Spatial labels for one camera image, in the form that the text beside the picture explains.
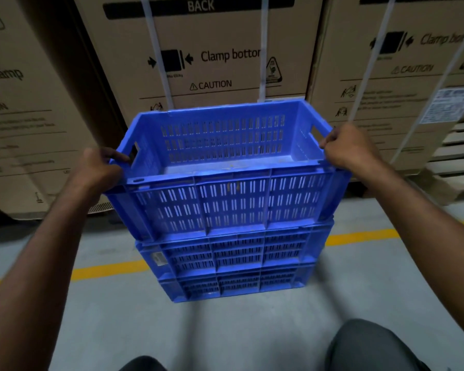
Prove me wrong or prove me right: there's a wooden pallet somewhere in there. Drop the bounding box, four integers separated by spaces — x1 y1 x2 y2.
425 108 464 206

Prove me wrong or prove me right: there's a person's right forearm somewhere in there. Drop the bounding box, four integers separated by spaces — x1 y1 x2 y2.
357 156 464 350

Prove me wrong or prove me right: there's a large printed cardboard box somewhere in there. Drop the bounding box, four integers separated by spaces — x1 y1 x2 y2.
0 0 129 221
71 0 326 126
307 0 464 177

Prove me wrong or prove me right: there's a blue slotted plastic crate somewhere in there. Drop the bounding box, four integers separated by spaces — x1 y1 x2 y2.
158 262 318 304
135 217 335 283
104 98 353 244

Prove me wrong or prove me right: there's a white paper shipping label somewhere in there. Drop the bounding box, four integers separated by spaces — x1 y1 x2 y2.
422 86 464 126

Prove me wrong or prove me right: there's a person's left forearm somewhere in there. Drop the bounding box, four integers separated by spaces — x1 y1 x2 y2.
0 181 114 371

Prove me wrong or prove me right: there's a white packing strap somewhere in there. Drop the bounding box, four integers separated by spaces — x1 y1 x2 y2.
257 0 270 103
140 0 175 111
390 26 464 165
347 0 397 123

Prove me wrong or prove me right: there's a person's leg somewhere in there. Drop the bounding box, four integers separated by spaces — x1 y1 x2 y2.
118 355 168 371
324 318 432 371

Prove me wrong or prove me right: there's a person's right hand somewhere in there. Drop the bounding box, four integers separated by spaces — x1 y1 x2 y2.
319 123 384 173

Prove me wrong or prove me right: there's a person's right leg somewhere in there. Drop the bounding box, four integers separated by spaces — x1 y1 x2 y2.
324 318 432 371

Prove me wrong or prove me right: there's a person's left hand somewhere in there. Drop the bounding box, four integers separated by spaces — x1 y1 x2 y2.
70 147 132 201

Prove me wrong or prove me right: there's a person's left leg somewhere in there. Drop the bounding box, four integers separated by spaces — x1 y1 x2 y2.
118 355 168 371

